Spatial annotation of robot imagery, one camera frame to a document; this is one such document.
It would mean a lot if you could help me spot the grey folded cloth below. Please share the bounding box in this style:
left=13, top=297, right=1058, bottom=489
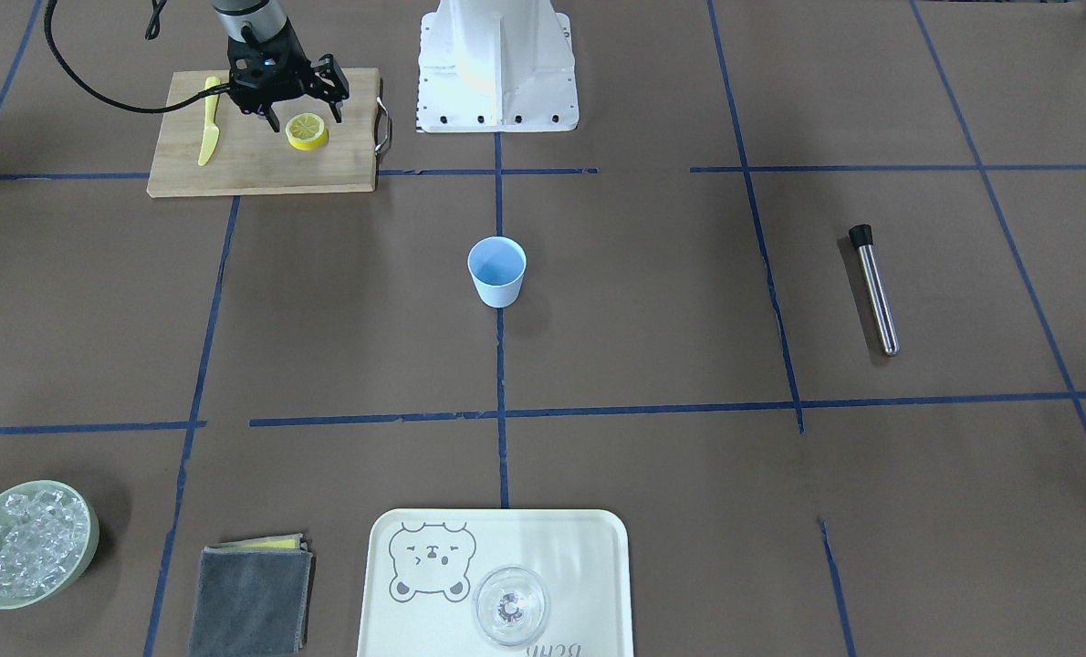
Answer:
left=187, top=533, right=314, bottom=656

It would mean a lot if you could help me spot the yellow plastic knife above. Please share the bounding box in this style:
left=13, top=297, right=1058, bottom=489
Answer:
left=197, top=93, right=219, bottom=167

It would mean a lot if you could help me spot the yellow lemon half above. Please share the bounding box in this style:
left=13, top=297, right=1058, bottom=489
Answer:
left=285, top=112, right=329, bottom=152

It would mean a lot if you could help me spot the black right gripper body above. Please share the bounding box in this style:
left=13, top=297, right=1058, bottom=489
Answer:
left=226, top=26, right=350, bottom=117

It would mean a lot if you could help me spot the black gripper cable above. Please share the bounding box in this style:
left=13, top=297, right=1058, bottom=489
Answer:
left=43, top=0, right=233, bottom=116

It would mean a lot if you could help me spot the wooden cutting board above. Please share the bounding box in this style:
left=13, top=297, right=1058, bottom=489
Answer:
left=147, top=68, right=390, bottom=199

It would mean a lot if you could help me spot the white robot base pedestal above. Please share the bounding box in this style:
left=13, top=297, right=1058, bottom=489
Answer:
left=415, top=1, right=580, bottom=134

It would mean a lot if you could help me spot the steel muddler black tip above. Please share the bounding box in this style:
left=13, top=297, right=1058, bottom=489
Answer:
left=849, top=224, right=899, bottom=357

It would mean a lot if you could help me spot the light blue plastic cup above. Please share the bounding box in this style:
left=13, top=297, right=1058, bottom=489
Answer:
left=466, top=236, right=527, bottom=308

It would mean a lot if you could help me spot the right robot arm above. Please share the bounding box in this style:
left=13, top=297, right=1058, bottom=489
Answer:
left=211, top=1, right=350, bottom=132

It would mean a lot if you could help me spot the cream bear tray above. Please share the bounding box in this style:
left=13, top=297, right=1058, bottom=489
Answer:
left=357, top=508, right=635, bottom=656

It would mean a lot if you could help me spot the green bowl of ice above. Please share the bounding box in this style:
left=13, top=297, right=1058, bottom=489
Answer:
left=0, top=481, right=100, bottom=610

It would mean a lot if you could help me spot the clear wine glass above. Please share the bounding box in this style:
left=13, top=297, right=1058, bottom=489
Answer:
left=473, top=565, right=550, bottom=649

